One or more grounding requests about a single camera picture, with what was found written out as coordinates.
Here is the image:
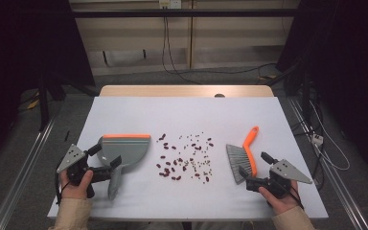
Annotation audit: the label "black horizontal crossbar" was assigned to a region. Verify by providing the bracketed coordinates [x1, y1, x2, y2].
[71, 9, 301, 18]

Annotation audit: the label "grey dustpan with orange edge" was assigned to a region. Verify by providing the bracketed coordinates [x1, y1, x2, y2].
[96, 133, 152, 201]

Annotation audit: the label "person's right hand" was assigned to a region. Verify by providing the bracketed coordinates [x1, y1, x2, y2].
[258, 180, 302, 217]

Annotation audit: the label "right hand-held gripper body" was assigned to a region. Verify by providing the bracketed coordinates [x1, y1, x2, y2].
[244, 158, 313, 199]

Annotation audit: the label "small green beans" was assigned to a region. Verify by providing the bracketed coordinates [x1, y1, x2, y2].
[178, 131, 214, 185]

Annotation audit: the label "black hanging cable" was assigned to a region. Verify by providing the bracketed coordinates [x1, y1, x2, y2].
[161, 17, 203, 85]

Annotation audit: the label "right hand-held gripper black cable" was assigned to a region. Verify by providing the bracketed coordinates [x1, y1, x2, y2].
[287, 182, 305, 210]

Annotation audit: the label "black metal stand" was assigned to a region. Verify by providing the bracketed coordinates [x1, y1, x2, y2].
[37, 75, 52, 132]

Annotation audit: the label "white wall outlet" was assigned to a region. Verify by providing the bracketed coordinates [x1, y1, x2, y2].
[158, 0, 183, 10]

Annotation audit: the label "pale vertical wall strip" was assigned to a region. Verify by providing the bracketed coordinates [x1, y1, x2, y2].
[187, 0, 196, 70]

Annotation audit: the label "white cable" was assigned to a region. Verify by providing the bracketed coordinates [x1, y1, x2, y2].
[309, 100, 352, 172]

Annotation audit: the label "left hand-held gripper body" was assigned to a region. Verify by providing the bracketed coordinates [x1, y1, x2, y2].
[56, 143, 113, 199]

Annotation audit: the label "orange brush with grey bristles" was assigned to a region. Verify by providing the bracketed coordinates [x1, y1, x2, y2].
[225, 126, 260, 186]

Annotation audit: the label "aluminium floor rail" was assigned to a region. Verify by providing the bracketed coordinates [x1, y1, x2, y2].
[0, 116, 60, 230]
[286, 96, 368, 230]

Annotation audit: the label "hand-held gripper black cable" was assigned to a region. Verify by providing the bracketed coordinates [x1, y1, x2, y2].
[55, 172, 73, 206]
[287, 182, 305, 210]

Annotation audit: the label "person's left hand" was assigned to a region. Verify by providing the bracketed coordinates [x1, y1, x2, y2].
[58, 169, 95, 200]

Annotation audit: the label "red kidney beans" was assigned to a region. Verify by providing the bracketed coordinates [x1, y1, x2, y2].
[155, 132, 215, 184]

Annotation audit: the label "white table cover sheet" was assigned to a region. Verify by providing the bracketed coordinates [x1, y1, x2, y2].
[47, 96, 330, 221]

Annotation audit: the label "left hand-held gripper black cable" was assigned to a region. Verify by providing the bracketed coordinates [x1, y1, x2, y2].
[55, 172, 73, 206]

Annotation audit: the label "black curtain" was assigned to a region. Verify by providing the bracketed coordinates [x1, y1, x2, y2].
[275, 0, 368, 183]
[0, 0, 96, 167]

